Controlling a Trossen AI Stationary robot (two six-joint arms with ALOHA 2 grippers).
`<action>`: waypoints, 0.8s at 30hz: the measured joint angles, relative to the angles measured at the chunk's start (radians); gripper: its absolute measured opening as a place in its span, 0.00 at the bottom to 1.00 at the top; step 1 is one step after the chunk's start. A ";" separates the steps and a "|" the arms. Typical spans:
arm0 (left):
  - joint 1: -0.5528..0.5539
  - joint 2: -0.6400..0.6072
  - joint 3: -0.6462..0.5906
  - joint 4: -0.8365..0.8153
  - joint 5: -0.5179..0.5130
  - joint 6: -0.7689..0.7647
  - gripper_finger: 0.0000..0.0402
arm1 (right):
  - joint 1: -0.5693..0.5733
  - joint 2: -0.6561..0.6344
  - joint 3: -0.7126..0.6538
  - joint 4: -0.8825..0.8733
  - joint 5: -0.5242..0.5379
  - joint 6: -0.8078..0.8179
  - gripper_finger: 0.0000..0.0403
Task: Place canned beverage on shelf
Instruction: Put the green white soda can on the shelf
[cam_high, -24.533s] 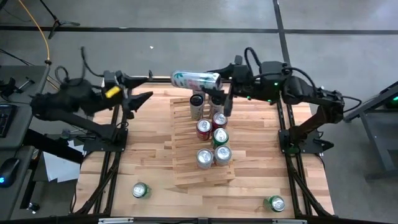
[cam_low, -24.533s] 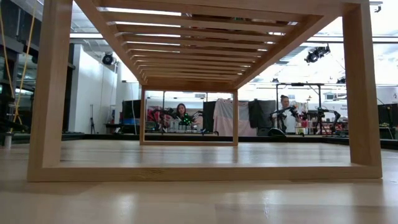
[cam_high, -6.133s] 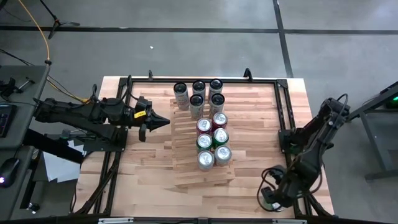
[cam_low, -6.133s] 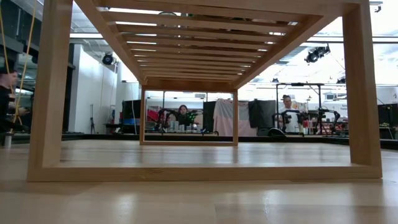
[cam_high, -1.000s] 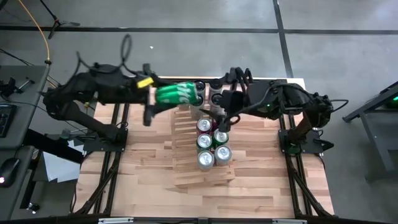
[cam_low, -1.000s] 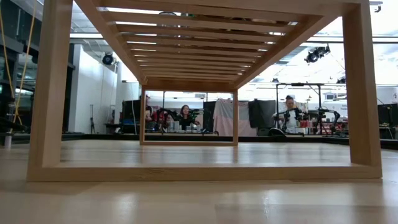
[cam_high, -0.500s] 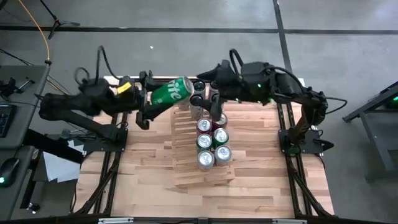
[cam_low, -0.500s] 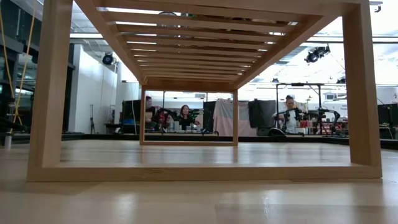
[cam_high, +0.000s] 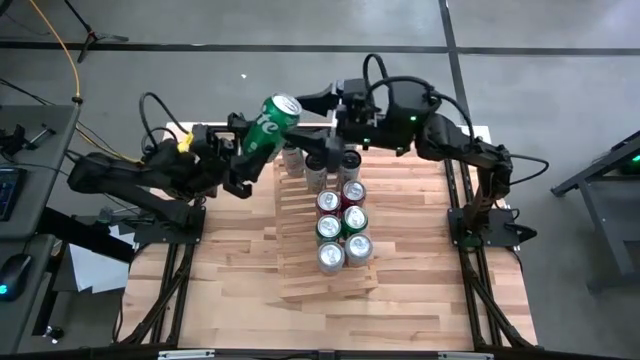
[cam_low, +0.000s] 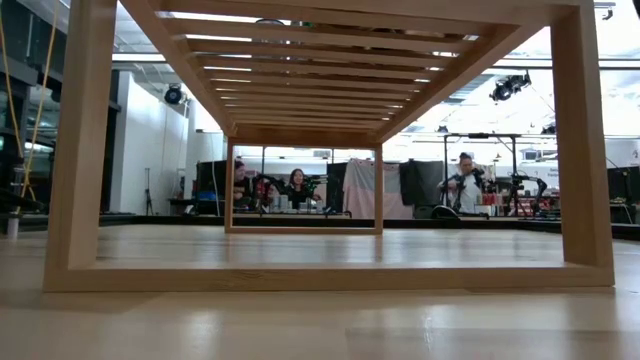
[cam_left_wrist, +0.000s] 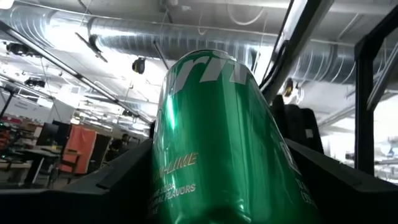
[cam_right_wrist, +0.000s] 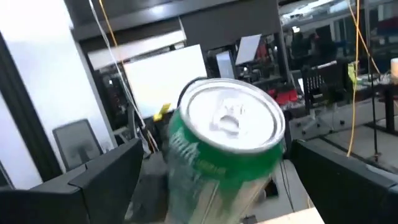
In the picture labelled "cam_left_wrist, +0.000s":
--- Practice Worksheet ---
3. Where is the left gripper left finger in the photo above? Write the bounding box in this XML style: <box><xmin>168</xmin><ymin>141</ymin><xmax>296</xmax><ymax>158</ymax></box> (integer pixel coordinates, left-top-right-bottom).
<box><xmin>0</xmin><ymin>138</ymin><xmax>155</xmax><ymax>224</ymax></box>

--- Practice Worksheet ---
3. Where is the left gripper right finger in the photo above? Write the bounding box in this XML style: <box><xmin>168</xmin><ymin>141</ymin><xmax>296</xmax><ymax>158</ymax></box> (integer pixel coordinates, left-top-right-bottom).
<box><xmin>284</xmin><ymin>138</ymin><xmax>398</xmax><ymax>224</ymax></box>

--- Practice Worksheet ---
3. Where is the green soda can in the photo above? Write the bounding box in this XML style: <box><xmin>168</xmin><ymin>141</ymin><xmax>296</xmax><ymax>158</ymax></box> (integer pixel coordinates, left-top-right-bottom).
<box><xmin>148</xmin><ymin>49</ymin><xmax>321</xmax><ymax>224</ymax></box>

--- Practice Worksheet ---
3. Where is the dark hanging cloth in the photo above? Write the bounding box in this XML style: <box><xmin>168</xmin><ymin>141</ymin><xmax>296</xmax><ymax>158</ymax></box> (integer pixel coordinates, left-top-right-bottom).
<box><xmin>88</xmin><ymin>133</ymin><xmax>112</xmax><ymax>172</ymax></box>

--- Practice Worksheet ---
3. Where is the person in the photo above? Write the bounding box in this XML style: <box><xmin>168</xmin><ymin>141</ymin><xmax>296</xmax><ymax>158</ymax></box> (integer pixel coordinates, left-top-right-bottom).
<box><xmin>105</xmin><ymin>133</ymin><xmax>131</xmax><ymax>162</ymax></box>

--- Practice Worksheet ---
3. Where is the black desk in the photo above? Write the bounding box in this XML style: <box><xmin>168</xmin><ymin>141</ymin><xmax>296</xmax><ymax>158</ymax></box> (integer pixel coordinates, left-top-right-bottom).
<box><xmin>14</xmin><ymin>146</ymin><xmax>60</xmax><ymax>186</ymax></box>

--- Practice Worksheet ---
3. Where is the black computer monitor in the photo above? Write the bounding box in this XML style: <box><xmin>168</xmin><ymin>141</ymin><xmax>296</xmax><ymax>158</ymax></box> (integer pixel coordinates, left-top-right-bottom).
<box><xmin>35</xmin><ymin>121</ymin><xmax>72</xmax><ymax>147</ymax></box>

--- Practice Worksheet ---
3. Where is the black ceiling spotlight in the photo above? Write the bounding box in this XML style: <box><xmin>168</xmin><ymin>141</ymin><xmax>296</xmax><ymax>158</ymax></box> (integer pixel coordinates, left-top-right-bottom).
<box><xmin>131</xmin><ymin>57</ymin><xmax>147</xmax><ymax>75</ymax></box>
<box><xmin>5</xmin><ymin>42</ymin><xmax>41</xmax><ymax>58</ymax></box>
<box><xmin>24</xmin><ymin>77</ymin><xmax>47</xmax><ymax>89</ymax></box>

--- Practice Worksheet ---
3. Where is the black rig beam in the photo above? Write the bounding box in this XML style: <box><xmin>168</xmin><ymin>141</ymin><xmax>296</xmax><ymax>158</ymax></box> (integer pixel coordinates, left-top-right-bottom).
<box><xmin>259</xmin><ymin>0</ymin><xmax>335</xmax><ymax>105</ymax></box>

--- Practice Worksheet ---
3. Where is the black rig post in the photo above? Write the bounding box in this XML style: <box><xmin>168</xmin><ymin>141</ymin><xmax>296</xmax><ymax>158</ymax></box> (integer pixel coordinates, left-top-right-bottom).
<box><xmin>354</xmin><ymin>6</ymin><xmax>398</xmax><ymax>177</ymax></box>

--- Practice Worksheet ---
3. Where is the silver ventilation duct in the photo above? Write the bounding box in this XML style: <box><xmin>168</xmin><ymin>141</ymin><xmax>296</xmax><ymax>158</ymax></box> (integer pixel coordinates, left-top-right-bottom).
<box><xmin>0</xmin><ymin>6</ymin><xmax>398</xmax><ymax>85</ymax></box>

